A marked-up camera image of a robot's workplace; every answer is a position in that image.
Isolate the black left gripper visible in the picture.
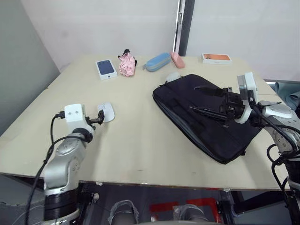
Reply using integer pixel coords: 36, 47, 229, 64
84, 109, 105, 126

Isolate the white computer mouse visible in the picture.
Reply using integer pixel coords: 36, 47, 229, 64
97, 102, 116, 123

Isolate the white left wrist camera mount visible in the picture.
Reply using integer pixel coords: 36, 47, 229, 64
64, 104, 86, 130

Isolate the dark door frame post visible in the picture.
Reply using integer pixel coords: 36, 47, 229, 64
172, 0, 196, 57

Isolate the pink glasses case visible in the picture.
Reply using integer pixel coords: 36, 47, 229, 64
170, 52, 186, 69

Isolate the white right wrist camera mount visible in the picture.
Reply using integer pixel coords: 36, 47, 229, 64
237, 72, 259, 124

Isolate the dark wrapped rounded shape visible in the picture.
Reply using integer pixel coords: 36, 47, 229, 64
172, 203, 210, 225
108, 199, 140, 225

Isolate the teal fabric object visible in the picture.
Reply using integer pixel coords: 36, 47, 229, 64
264, 79, 300, 111

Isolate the white box with blue phone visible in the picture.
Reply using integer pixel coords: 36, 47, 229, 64
95, 59, 119, 81

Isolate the blue zipped glasses case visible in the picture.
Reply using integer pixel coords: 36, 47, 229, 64
142, 52, 171, 73

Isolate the black laptop bag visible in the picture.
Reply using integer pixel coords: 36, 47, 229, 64
152, 74, 263, 165

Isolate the white rounded object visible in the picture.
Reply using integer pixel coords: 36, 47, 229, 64
165, 72, 181, 83

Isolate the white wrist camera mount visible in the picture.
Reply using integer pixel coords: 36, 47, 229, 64
64, 104, 86, 130
237, 72, 259, 124

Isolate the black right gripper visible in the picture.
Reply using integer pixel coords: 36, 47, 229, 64
189, 86, 247, 123

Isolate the white box with orange phone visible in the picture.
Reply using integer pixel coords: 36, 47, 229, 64
202, 53, 233, 66

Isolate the pink folded umbrella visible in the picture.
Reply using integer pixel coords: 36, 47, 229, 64
117, 48, 138, 78

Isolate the black table frame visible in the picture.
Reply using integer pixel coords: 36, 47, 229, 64
220, 190, 290, 216

